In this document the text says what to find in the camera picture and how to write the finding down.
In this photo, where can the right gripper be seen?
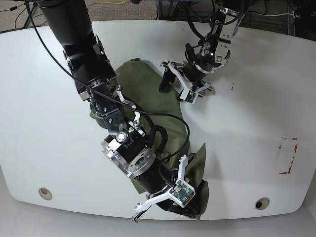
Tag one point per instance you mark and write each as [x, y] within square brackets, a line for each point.
[151, 176]

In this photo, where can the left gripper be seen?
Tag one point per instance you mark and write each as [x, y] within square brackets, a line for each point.
[185, 75]

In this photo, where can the green t-shirt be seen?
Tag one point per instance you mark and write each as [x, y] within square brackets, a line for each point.
[139, 118]

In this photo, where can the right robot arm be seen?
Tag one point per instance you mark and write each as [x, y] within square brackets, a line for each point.
[69, 20]

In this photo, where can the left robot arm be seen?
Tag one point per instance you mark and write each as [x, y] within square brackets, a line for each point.
[212, 51]

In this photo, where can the red tape rectangle marking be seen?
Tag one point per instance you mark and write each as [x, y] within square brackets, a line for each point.
[286, 154]

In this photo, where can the black tripod stand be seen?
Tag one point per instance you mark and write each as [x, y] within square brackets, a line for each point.
[30, 8]

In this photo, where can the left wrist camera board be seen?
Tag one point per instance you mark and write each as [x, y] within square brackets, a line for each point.
[188, 96]

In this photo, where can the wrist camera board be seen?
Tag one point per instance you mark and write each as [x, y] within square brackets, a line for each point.
[183, 193]
[188, 96]

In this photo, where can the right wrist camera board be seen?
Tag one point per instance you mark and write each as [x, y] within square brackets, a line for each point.
[183, 193]

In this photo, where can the right table cable grommet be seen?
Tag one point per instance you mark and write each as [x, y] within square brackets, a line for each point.
[262, 203]

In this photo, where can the table cable grommet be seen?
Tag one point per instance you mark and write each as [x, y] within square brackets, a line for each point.
[45, 194]
[262, 203]

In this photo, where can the left table cable grommet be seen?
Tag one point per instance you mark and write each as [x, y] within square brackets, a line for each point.
[45, 194]

